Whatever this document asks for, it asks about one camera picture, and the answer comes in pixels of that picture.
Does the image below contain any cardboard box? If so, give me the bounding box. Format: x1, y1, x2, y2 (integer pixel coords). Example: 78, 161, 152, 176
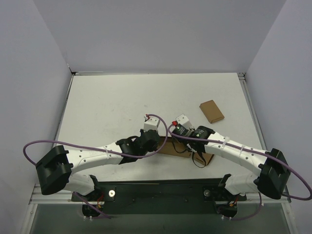
193, 153, 214, 167
199, 100, 224, 124
158, 137, 191, 158

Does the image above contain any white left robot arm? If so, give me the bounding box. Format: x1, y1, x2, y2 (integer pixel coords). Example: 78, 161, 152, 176
36, 130, 160, 201

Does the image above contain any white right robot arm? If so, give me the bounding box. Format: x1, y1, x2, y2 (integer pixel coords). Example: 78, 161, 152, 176
170, 124, 291, 199

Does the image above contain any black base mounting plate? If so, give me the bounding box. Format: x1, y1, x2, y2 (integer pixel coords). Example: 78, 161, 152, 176
84, 178, 247, 215

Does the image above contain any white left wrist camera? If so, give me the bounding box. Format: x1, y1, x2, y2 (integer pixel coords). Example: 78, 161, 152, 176
143, 115, 160, 132

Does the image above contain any aluminium front rail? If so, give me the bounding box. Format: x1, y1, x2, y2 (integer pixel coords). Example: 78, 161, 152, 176
29, 185, 290, 204

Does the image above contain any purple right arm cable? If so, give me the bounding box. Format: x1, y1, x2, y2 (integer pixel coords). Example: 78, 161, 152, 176
167, 121, 312, 221

